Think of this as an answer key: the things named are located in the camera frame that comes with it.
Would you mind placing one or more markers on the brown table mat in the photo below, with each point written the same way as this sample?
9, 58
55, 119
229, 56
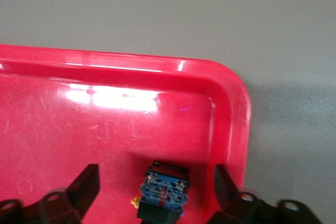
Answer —
157, 11

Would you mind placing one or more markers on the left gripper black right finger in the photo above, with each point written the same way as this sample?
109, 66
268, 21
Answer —
227, 192

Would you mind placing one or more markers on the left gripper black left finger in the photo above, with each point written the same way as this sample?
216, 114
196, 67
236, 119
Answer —
84, 190

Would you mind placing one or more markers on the red push button switch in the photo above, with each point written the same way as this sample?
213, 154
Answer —
162, 190

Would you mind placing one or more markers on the red plastic tray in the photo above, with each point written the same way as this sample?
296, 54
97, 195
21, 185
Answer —
78, 134

